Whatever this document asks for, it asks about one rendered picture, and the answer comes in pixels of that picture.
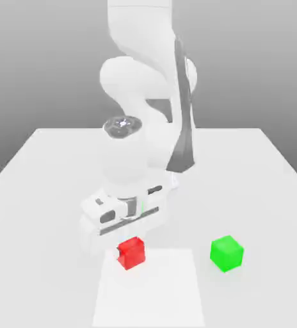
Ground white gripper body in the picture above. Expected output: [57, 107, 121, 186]
[96, 195, 168, 245]

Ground small red cube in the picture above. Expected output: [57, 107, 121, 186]
[116, 236, 147, 271]

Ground small green cube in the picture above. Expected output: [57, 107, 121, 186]
[209, 234, 245, 274]

